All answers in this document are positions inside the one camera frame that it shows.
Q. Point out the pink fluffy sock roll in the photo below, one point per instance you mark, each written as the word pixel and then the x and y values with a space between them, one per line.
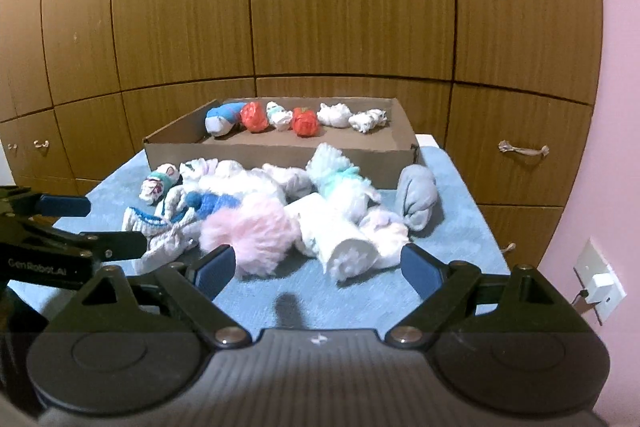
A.
pixel 255 232

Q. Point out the grey sock roll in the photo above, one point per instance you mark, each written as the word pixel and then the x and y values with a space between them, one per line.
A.
pixel 417 197

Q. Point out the white plug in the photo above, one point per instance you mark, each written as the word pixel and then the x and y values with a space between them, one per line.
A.
pixel 602 281

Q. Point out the cream white sock roll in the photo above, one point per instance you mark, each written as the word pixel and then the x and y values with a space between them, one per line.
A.
pixel 200 169

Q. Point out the white dark-striped sock roll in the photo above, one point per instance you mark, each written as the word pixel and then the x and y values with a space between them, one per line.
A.
pixel 367 121

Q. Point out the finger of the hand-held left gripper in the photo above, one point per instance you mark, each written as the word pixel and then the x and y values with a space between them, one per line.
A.
pixel 62 205
pixel 115 244

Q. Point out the white knitted blue-striped sock roll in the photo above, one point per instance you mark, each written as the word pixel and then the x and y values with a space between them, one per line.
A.
pixel 165 242

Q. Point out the white plush sock roll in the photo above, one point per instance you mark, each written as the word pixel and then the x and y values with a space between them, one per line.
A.
pixel 335 237

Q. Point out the brown cardboard box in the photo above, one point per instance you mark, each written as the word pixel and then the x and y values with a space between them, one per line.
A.
pixel 280 142

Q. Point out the red sock roll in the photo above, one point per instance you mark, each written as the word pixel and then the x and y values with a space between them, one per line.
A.
pixel 252 117
pixel 305 122

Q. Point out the white fluffy purple-banded sock roll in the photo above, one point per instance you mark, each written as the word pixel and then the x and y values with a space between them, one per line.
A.
pixel 240 179

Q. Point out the white fluffy teal-banded sock roll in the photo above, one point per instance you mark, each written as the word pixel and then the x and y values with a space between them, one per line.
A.
pixel 332 172

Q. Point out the white teal-banded printed sock roll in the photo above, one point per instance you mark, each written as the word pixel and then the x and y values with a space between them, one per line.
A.
pixel 157 187
pixel 277 117

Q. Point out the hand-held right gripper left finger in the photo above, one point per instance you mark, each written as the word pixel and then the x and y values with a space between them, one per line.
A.
pixel 215 269

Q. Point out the wooden wardrobe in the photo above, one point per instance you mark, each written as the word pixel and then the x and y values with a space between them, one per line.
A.
pixel 325 7

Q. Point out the white sock with blue pompom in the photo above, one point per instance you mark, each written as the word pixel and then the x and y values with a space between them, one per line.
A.
pixel 210 202

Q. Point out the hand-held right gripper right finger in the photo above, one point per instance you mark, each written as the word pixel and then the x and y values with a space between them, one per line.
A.
pixel 420 269

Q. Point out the white wall socket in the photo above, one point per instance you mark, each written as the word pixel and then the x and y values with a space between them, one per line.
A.
pixel 587 259

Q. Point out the blue sock roll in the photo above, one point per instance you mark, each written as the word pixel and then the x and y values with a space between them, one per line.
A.
pixel 225 114

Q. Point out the blue-grey mat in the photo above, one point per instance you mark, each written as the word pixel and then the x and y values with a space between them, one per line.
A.
pixel 450 207

